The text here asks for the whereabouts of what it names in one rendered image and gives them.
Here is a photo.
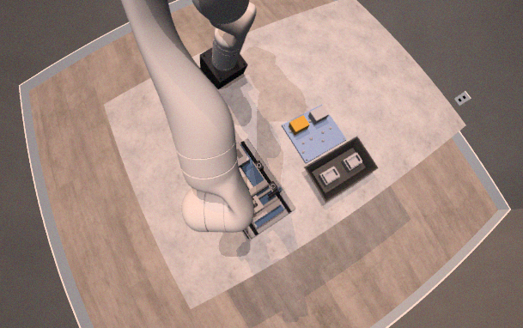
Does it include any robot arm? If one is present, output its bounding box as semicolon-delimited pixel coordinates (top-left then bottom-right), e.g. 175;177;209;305
121;0;256;233

